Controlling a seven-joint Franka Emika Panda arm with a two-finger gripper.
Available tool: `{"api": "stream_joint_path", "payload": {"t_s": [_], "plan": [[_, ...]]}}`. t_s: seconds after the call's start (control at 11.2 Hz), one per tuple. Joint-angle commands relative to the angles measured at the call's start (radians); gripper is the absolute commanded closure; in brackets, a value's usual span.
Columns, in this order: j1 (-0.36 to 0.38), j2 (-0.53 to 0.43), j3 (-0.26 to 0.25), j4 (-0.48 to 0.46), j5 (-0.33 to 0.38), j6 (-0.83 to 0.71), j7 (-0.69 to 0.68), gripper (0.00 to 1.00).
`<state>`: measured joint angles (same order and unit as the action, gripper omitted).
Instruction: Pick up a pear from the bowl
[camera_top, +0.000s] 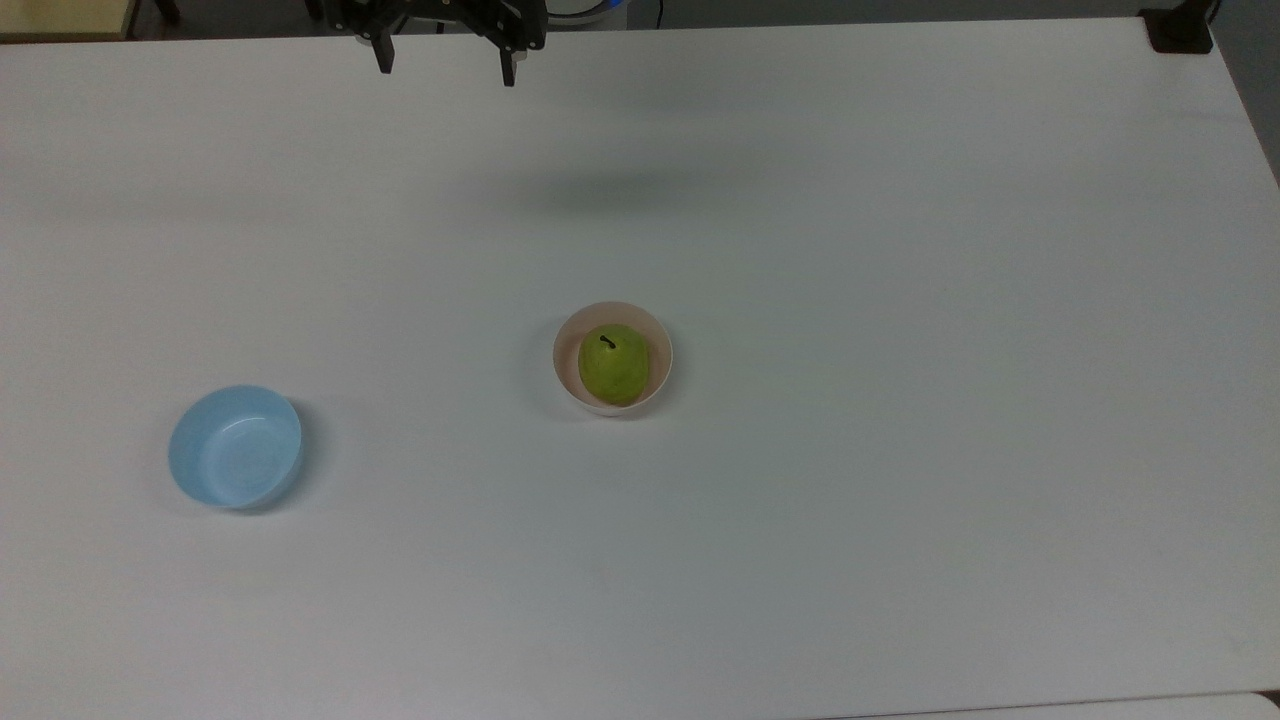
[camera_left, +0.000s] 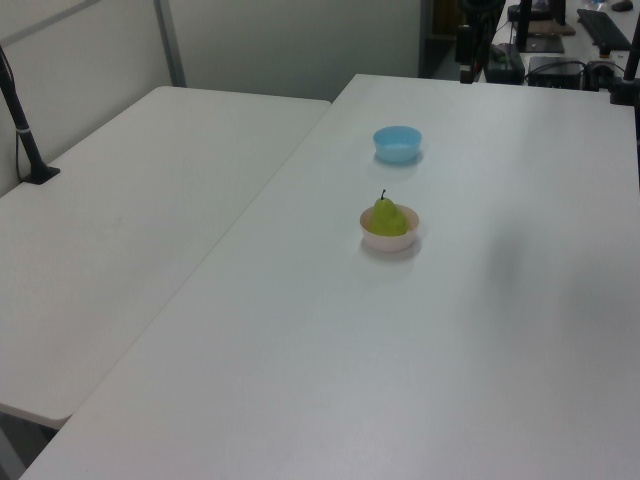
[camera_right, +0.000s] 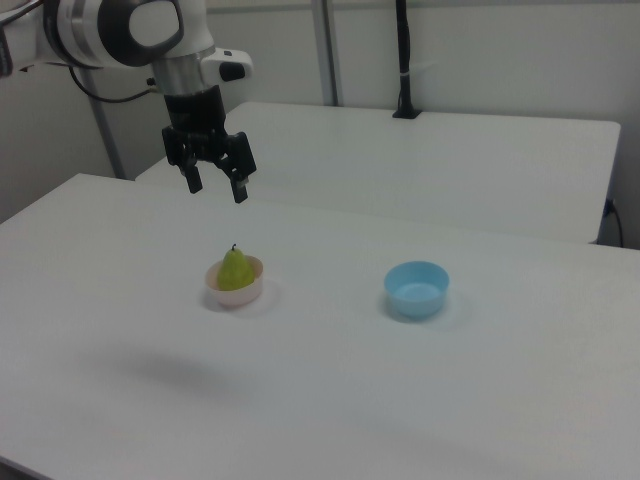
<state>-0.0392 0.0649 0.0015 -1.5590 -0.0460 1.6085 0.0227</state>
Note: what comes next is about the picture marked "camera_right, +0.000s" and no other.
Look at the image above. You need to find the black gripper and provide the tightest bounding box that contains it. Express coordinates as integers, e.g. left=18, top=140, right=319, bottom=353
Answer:
left=161, top=85, right=258, bottom=204

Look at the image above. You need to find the green pear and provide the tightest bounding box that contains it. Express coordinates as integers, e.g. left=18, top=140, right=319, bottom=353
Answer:
left=216, top=243, right=255, bottom=291

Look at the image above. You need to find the pink plastic bowl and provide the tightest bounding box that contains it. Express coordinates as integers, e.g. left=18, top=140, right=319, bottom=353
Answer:
left=205, top=254, right=266, bottom=309

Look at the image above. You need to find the blue plastic bowl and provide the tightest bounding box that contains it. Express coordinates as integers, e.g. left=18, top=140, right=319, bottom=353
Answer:
left=383, top=260, right=450, bottom=319

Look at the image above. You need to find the white rear table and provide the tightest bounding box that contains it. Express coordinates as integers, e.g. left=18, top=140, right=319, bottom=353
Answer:
left=134, top=101, right=622, bottom=245

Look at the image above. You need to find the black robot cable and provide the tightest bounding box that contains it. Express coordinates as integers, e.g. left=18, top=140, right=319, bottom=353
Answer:
left=68, top=64, right=164, bottom=104

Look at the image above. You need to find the grey wall frame post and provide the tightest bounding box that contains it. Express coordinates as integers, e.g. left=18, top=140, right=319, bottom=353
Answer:
left=310, top=0, right=346, bottom=107

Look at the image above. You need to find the black camera stand pole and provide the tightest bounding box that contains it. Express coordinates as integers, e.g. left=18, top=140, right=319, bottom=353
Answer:
left=392, top=0, right=422, bottom=120

